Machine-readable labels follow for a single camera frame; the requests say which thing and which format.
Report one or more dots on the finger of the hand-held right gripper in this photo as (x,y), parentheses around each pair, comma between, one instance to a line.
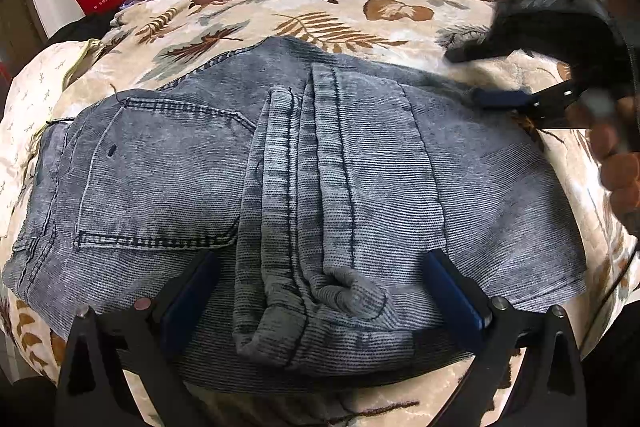
(480,50)
(500,98)

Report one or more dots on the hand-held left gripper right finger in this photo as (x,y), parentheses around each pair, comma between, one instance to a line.
(452,292)

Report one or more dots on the cream leaf-print blanket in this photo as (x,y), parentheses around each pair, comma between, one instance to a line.
(320,14)

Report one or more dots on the white floral cloth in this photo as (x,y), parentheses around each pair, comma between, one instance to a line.
(30,107)

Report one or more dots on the person's right hand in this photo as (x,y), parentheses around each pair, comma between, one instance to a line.
(617,167)

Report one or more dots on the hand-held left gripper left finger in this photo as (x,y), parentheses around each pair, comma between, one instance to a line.
(192,292)

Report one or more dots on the black cloth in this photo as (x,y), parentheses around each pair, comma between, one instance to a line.
(85,27)

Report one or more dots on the grey-blue denim pants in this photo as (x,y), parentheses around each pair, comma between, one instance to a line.
(150,167)

